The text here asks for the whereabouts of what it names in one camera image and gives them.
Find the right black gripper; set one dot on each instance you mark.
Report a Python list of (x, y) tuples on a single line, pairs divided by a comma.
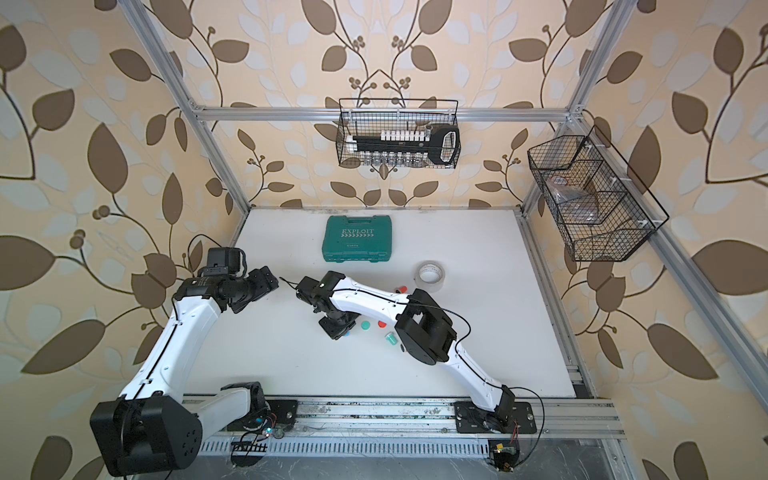
[(334, 332)]

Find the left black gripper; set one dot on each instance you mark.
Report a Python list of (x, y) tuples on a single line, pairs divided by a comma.
[(263, 283)]

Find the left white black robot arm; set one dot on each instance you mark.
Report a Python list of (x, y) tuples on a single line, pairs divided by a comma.
[(148, 429)]

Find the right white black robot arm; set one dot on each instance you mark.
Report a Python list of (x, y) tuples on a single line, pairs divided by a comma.
[(426, 332)]

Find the green plastic tool case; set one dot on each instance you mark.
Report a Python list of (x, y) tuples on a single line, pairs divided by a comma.
[(350, 239)]

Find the clear tape roll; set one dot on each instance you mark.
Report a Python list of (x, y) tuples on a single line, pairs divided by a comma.
[(429, 276)]

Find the black white tool in basket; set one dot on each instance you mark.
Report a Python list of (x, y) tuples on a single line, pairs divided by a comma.
[(436, 145)]

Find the plastic bag in basket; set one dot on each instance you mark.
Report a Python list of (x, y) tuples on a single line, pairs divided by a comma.
[(575, 205)]

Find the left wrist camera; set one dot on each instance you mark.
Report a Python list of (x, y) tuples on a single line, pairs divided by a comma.
[(225, 261)]

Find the centre black wire basket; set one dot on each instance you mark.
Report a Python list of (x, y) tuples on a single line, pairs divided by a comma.
[(358, 116)]

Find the black wire basket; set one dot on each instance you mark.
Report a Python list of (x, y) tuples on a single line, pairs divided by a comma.
[(601, 207), (358, 116)]

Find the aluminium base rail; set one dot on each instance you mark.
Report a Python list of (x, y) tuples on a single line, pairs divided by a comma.
[(430, 427)]

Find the right black wire basket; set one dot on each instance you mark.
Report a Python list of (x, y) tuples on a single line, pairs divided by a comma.
[(601, 207)]

